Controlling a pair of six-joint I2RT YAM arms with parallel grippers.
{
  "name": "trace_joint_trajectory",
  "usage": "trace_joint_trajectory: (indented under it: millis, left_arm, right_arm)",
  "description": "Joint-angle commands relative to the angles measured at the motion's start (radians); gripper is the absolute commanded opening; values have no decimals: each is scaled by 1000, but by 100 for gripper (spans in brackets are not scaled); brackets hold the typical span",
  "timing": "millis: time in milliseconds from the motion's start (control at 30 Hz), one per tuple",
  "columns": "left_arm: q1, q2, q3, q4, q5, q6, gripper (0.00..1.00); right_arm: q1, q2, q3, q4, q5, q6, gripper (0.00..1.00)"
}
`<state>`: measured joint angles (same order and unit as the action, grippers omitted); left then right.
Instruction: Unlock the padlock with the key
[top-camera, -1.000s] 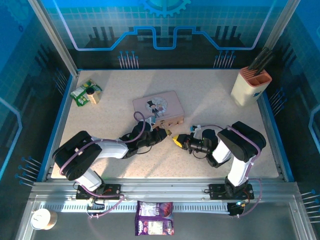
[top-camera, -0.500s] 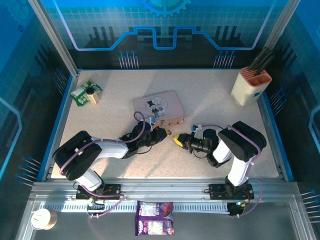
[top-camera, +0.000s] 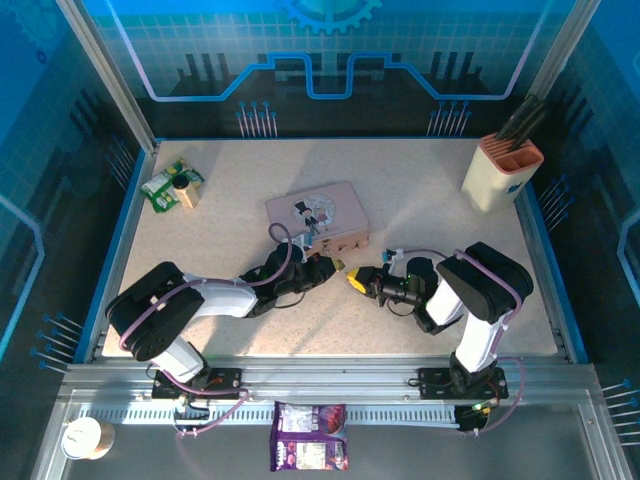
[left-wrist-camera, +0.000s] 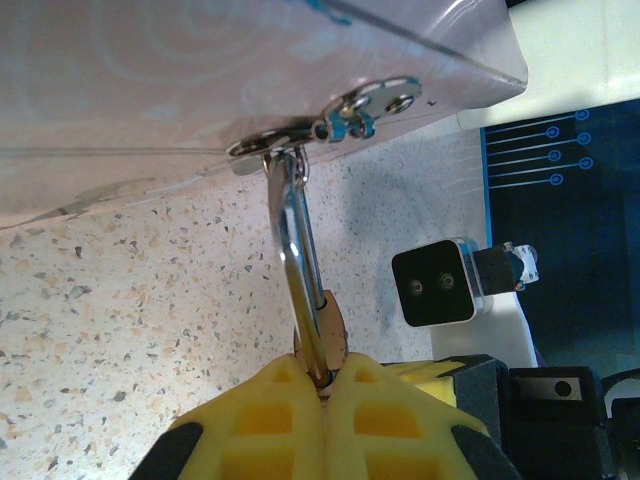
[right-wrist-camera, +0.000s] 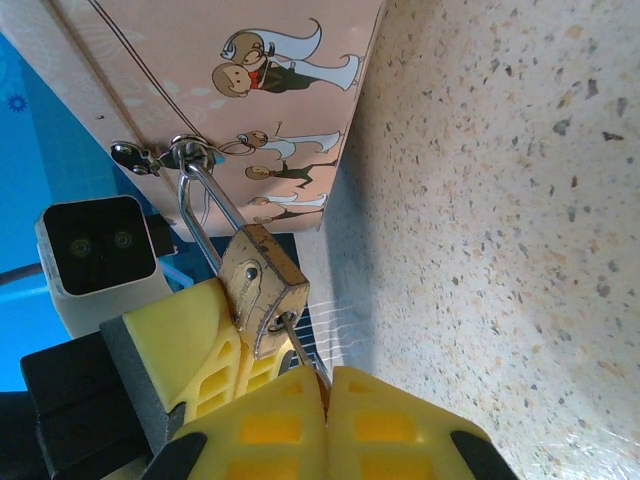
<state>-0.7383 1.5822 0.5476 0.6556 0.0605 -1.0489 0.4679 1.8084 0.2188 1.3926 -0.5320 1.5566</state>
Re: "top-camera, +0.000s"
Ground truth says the pink wedding cartoon tin box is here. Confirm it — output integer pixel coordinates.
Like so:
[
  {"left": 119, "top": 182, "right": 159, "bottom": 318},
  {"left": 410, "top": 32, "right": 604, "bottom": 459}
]
[{"left": 264, "top": 180, "right": 371, "bottom": 254}]

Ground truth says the tan bottle black cap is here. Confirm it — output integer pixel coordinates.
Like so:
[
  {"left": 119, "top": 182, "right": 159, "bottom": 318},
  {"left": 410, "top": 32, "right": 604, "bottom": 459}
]
[{"left": 172, "top": 174, "right": 202, "bottom": 210}]

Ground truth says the cream knife block orange top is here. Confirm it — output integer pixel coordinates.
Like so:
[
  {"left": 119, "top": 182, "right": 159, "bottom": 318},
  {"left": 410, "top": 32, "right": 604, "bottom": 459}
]
[{"left": 460, "top": 133, "right": 545, "bottom": 214}]

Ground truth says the green snack packet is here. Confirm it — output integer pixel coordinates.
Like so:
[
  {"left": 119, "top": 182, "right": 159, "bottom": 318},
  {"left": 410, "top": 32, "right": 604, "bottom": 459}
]
[{"left": 139, "top": 157, "right": 206, "bottom": 215}]

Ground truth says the purple snack packet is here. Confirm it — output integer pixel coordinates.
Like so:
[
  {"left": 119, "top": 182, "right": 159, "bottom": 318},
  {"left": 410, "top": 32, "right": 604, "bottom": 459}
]
[{"left": 269, "top": 401, "right": 349, "bottom": 473}]

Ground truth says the white paper cup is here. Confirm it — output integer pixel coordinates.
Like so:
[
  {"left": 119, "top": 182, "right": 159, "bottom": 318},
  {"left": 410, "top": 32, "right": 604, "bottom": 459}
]
[{"left": 62, "top": 417, "right": 116, "bottom": 461}]

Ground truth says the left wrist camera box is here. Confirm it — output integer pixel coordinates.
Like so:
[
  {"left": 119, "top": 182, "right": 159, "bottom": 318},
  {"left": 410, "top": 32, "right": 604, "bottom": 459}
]
[{"left": 286, "top": 233, "right": 314, "bottom": 264}]

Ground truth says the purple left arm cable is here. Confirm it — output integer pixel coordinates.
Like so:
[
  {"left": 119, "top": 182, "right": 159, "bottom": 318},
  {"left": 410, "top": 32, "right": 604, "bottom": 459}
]
[{"left": 118, "top": 222, "right": 296, "bottom": 441}]

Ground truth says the aluminium frame rail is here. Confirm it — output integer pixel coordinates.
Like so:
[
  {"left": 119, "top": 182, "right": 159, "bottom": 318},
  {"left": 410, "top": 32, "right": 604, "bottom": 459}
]
[{"left": 59, "top": 357, "right": 599, "bottom": 401}]

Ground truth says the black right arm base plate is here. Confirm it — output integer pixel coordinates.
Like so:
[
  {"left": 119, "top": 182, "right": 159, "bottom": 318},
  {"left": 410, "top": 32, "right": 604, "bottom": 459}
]
[{"left": 417, "top": 367, "right": 510, "bottom": 401}]

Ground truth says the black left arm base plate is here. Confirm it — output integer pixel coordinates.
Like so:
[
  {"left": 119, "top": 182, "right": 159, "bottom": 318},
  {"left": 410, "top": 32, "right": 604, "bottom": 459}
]
[{"left": 151, "top": 367, "right": 244, "bottom": 401}]

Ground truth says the slotted grey cable duct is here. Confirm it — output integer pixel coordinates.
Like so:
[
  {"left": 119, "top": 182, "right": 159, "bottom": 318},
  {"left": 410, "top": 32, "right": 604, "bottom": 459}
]
[{"left": 79, "top": 403, "right": 464, "bottom": 427}]

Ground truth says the black knife handle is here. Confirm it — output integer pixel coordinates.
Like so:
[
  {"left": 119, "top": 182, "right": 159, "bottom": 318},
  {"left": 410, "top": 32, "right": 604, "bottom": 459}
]
[
  {"left": 498, "top": 93, "right": 538, "bottom": 141},
  {"left": 508, "top": 102, "right": 549, "bottom": 151}
]

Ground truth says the aluminium frame post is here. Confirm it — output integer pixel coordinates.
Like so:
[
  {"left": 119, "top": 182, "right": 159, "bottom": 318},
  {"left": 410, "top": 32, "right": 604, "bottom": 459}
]
[
  {"left": 527, "top": 0, "right": 604, "bottom": 101},
  {"left": 54, "top": 0, "right": 160, "bottom": 154}
]

